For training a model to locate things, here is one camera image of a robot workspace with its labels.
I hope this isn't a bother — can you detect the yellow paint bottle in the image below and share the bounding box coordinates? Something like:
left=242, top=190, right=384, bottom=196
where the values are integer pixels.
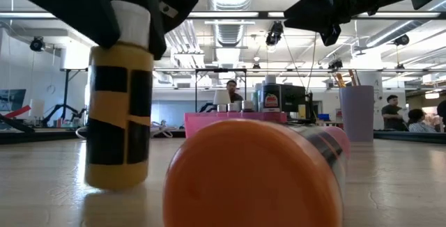
left=84, top=0, right=155, bottom=191

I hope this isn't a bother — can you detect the lavender cup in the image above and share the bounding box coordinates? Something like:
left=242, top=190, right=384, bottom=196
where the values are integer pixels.
left=338, top=85, right=376, bottom=143

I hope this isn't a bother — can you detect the green paint bottle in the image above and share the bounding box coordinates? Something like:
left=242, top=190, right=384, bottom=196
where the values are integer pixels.
left=253, top=82, right=263, bottom=114

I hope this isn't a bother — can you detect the pink paint bottle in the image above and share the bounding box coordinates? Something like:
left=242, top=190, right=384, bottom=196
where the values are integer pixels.
left=325, top=125, right=352, bottom=159

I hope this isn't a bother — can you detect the orange paint bottle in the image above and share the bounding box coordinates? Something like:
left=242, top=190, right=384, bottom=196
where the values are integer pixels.
left=162, top=118, right=349, bottom=227

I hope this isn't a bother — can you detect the black ceiling spotlight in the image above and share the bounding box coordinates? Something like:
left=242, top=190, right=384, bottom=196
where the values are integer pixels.
left=265, top=20, right=285, bottom=47
left=29, top=36, right=45, bottom=53
left=394, top=33, right=410, bottom=47
left=327, top=58, right=344, bottom=71

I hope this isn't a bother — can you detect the black overhead rig beam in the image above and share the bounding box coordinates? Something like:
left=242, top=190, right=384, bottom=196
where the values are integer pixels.
left=0, top=10, right=446, bottom=21

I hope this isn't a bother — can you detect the black monitor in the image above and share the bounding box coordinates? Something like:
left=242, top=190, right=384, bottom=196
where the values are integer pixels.
left=279, top=83, right=308, bottom=114

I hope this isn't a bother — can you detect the black floor stand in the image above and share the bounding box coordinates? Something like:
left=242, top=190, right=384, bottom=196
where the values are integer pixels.
left=59, top=68, right=88, bottom=120

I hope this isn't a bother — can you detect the white shade desk lamp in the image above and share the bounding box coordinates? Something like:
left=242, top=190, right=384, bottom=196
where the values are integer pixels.
left=213, top=89, right=232, bottom=113

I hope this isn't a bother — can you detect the person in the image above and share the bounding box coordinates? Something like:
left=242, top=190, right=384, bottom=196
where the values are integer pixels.
left=380, top=94, right=408, bottom=132
left=436, top=100, right=446, bottom=134
left=407, top=108, right=437, bottom=134
left=225, top=79, right=245, bottom=104

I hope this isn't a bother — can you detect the pink plastic bin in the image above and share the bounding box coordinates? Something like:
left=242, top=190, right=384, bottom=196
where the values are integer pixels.
left=184, top=111, right=288, bottom=139

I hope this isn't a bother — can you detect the small white lamp shade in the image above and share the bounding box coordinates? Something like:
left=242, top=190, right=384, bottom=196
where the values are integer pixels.
left=28, top=98, right=46, bottom=118

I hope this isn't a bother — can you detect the tilted monitor screen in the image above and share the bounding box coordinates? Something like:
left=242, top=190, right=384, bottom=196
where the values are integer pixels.
left=0, top=88, right=27, bottom=117

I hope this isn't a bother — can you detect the black camera rig frame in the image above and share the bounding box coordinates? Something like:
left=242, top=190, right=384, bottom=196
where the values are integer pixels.
left=193, top=67, right=249, bottom=114

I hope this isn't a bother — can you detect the white power cable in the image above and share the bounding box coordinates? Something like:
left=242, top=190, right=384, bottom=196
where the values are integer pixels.
left=75, top=120, right=179, bottom=141

